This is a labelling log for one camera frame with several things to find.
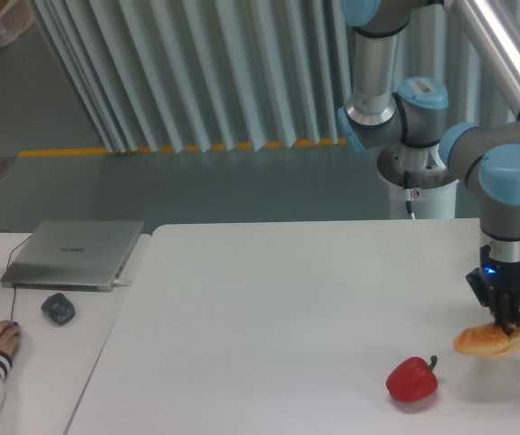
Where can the white folding partition screen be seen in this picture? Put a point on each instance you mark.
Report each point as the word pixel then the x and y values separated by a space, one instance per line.
pixel 233 74

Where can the dark earbuds case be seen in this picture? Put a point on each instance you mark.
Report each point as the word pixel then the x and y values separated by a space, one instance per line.
pixel 59 309

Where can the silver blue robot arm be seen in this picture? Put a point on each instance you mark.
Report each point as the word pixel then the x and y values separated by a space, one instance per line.
pixel 422 152

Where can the triangular golden bread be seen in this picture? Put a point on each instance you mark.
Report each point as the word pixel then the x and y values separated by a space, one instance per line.
pixel 488 341

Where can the red bell pepper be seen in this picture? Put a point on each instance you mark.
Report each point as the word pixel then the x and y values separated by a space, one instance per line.
pixel 413 379

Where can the silver closed laptop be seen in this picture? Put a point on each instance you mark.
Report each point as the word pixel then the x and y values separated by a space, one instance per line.
pixel 86 255

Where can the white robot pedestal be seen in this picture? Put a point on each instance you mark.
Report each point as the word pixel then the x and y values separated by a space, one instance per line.
pixel 428 203

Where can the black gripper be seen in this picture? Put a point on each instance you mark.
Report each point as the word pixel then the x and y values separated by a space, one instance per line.
pixel 496 285

